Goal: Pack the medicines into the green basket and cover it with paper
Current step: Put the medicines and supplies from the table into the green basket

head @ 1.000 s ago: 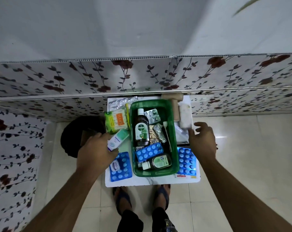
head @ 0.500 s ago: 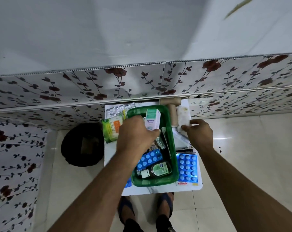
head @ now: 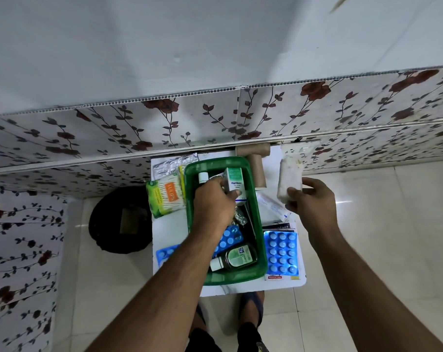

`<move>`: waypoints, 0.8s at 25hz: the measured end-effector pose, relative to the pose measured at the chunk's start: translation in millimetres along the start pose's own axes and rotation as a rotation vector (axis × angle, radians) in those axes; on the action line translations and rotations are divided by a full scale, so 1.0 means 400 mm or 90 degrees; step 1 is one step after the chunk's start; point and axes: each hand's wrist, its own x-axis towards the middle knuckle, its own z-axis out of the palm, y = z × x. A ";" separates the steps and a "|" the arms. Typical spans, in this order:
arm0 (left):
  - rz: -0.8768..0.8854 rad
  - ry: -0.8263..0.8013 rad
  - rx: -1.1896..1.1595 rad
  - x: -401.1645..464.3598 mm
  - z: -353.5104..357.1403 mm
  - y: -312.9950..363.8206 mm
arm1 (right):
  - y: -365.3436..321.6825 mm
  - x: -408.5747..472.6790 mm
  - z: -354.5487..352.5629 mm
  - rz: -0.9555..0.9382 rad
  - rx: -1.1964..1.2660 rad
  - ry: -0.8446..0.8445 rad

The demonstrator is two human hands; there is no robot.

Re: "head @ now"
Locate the person's black printed trousers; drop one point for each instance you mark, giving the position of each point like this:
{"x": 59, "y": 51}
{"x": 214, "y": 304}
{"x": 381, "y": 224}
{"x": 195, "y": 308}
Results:
{"x": 203, "y": 342}

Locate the white plaster box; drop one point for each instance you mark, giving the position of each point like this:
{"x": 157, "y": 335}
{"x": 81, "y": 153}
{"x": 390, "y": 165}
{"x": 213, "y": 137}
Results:
{"x": 280, "y": 226}

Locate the white ointment tube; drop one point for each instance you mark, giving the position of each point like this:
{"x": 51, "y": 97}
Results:
{"x": 272, "y": 207}

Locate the person's left sandal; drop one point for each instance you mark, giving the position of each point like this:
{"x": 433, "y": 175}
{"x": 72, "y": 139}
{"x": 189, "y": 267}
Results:
{"x": 200, "y": 312}

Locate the person's left foot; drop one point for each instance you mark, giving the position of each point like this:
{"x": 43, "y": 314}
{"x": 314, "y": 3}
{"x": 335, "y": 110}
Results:
{"x": 198, "y": 321}

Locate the person's right forearm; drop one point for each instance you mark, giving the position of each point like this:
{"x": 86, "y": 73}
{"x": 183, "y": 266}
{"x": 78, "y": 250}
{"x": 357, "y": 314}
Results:
{"x": 371, "y": 300}

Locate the black round basket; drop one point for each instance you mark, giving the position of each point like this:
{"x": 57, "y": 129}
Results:
{"x": 104, "y": 223}

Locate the silver foil blister strip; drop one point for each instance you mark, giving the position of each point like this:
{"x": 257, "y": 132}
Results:
{"x": 170, "y": 166}

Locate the person's right foot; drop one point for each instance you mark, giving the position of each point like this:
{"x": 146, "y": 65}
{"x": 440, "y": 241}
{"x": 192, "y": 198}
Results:
{"x": 249, "y": 318}

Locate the brown cardboard roll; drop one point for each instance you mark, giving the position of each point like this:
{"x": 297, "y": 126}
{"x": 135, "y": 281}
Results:
{"x": 252, "y": 149}
{"x": 258, "y": 172}

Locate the person's right sandal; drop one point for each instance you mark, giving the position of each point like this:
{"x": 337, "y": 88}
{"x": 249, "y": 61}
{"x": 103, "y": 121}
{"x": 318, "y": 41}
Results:
{"x": 252, "y": 306}

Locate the foil sachet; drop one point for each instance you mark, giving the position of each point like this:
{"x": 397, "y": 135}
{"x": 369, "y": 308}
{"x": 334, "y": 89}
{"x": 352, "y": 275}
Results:
{"x": 240, "y": 218}

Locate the small green bottle white cap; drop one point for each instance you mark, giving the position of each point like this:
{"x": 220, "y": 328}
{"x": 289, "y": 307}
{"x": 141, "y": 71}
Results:
{"x": 240, "y": 256}

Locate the white gauze roll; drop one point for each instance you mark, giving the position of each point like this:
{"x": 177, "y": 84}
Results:
{"x": 289, "y": 172}

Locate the blue pill blister pack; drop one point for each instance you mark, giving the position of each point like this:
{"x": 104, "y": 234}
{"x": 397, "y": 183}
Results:
{"x": 280, "y": 252}
{"x": 166, "y": 254}
{"x": 231, "y": 236}

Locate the person's foot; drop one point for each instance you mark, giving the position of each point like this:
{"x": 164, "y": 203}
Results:
{"x": 198, "y": 321}
{"x": 249, "y": 318}

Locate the green plastic tray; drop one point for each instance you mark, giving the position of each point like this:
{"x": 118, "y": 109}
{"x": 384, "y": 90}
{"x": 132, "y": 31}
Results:
{"x": 236, "y": 277}

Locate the person's right hand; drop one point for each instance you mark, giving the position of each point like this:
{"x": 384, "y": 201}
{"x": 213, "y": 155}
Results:
{"x": 316, "y": 212}

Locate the dark antiseptic bottle green label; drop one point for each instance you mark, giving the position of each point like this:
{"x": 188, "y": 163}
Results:
{"x": 203, "y": 177}

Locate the white green medicine carton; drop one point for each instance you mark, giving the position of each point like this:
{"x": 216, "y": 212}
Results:
{"x": 236, "y": 177}

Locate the person's left forearm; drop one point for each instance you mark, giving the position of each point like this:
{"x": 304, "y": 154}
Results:
{"x": 163, "y": 296}

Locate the green orange cotton swab packet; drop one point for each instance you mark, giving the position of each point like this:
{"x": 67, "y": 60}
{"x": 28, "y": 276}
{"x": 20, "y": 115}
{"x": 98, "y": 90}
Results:
{"x": 166, "y": 196}

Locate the person's left hand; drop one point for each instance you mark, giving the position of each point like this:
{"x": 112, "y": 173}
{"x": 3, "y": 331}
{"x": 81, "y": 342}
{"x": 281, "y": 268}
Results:
{"x": 214, "y": 205}

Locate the person's sandal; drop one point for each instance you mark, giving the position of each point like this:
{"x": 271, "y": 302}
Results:
{"x": 200, "y": 312}
{"x": 252, "y": 306}

